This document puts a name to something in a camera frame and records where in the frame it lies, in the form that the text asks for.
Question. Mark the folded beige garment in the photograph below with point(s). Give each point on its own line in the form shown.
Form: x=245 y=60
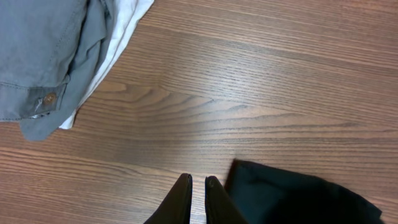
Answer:
x=127 y=14

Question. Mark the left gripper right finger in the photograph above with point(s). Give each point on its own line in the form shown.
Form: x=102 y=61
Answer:
x=218 y=206

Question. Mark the folded grey shorts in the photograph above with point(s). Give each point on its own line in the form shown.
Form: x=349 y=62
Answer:
x=50 y=52

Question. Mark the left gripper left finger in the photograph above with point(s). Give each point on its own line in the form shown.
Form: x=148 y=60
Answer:
x=176 y=206

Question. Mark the black t-shirt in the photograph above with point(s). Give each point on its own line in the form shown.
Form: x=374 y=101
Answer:
x=265 y=194

